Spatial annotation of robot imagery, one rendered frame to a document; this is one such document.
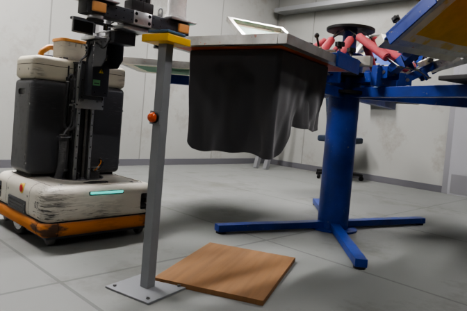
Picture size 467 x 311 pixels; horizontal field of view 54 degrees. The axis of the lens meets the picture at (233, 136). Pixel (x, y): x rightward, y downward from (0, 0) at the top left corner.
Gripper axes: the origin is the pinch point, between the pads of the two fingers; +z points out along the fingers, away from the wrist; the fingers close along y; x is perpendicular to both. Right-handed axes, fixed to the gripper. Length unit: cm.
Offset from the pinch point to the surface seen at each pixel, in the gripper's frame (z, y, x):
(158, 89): 36.5, -1.1, -4.6
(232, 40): 15.2, 12.8, 17.7
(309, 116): 41, 20, 63
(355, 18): -109, -195, 456
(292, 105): 37, 23, 46
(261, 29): -38, -139, 203
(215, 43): 16.1, 4.9, 16.1
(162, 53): 23.4, -0.4, -4.5
